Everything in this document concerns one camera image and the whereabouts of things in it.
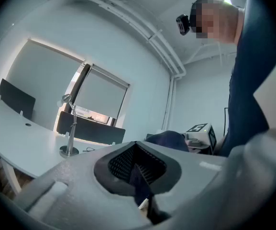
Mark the white ceiling pipes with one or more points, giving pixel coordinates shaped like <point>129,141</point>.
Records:
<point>177,71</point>

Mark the dark window frame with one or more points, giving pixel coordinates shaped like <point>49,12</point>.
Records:
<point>79,85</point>

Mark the person's head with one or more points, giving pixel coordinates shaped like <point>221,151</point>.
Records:
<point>228,23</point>

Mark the silver desk lamp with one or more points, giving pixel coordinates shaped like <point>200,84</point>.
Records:
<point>70,140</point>

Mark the wide grey roller blind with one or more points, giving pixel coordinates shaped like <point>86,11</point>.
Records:
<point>42,80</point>

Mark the black divider panel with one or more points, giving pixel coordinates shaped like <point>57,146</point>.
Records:
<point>92,128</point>

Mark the person's dark blue shirt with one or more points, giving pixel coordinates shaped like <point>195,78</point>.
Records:
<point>252,80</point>

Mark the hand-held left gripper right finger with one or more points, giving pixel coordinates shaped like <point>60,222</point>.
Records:
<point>195,174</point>

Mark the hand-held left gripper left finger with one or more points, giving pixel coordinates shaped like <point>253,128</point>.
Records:
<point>80,176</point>

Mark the black head-worn camera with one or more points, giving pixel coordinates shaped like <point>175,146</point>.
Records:
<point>183,24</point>

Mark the narrow grey roller blind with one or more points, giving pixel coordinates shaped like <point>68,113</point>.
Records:
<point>102,95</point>

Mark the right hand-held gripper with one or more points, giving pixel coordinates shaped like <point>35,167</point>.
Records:
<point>200,138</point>

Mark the dark grey panel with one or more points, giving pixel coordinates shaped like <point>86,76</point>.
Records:
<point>15,97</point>

